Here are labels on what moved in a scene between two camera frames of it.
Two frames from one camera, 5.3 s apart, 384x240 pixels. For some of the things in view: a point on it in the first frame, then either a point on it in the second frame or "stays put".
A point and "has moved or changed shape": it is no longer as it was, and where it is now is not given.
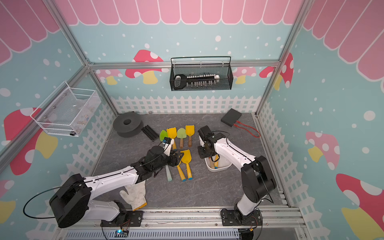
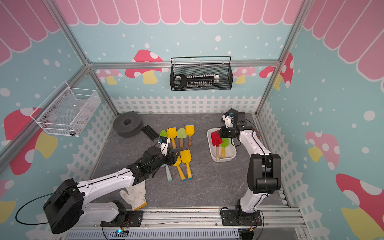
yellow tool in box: [186, 158] stays put
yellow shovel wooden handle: [190, 131] stays put
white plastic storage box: [217, 162] has moved or changed shape
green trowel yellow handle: [216, 164] has moved or changed shape
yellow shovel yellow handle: [180, 173] stays put
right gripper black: [201, 154] → [222, 131]
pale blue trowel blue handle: [169, 173] stays put
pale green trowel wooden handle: [181, 133] stays put
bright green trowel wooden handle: [163, 134] stays put
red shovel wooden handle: [212, 163] has moved or changed shape
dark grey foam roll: [128, 125] stays put
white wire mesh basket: [65, 114] stays put
